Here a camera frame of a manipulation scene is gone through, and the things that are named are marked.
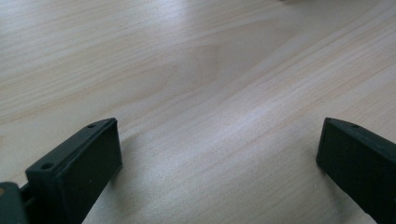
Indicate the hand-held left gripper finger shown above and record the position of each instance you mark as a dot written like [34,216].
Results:
[81,174]

